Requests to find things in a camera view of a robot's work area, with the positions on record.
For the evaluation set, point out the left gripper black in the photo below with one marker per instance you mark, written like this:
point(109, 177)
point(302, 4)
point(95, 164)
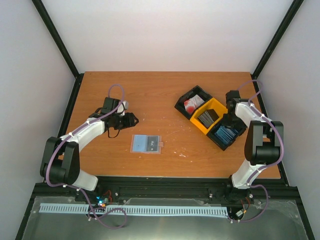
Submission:
point(129, 121)

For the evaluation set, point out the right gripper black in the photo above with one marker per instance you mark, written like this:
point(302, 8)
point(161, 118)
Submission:
point(224, 122)

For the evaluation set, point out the blue card stack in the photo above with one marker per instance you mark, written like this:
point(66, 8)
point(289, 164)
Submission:
point(226, 135)

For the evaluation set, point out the dark card stack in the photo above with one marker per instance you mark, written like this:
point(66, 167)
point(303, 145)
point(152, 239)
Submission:
point(208, 117)

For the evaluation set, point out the pink card holder wallet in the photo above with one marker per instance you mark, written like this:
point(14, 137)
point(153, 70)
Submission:
point(146, 144)

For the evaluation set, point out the white card stack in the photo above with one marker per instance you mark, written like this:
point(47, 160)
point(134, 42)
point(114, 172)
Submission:
point(193, 103)

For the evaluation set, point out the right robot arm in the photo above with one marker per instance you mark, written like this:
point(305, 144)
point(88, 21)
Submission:
point(264, 146)

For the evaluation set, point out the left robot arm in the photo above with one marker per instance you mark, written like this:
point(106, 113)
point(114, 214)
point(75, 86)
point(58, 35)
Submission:
point(60, 164)

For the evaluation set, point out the black bin right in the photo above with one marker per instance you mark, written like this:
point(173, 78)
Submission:
point(213, 138)

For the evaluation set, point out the black bin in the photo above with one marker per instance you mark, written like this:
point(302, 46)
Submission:
point(195, 90)
point(213, 138)

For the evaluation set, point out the yellow bin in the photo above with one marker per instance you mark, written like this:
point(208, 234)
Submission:
point(219, 108)

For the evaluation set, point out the black bin left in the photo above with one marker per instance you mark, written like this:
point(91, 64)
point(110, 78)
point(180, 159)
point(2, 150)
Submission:
point(195, 90)

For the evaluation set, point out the small electronics board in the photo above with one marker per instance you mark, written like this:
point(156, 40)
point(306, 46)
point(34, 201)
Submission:
point(103, 201)

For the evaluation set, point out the grey connector plug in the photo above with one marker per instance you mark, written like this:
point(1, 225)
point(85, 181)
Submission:
point(240, 213)

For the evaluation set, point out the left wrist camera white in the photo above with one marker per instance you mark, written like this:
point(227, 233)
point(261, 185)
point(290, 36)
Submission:
point(122, 108)

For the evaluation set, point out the black aluminium rail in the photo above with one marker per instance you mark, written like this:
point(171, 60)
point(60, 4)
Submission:
point(208, 190)

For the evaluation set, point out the light blue cable duct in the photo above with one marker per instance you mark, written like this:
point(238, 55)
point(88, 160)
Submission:
point(138, 210)

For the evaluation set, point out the right black frame post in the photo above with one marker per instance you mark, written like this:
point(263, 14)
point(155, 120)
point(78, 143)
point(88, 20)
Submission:
point(283, 26)

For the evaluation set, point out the black frame post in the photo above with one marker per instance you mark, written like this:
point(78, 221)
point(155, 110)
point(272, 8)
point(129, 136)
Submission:
point(283, 26)
point(50, 26)

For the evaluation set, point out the left black frame post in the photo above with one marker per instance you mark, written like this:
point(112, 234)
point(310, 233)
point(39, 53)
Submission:
point(50, 26)

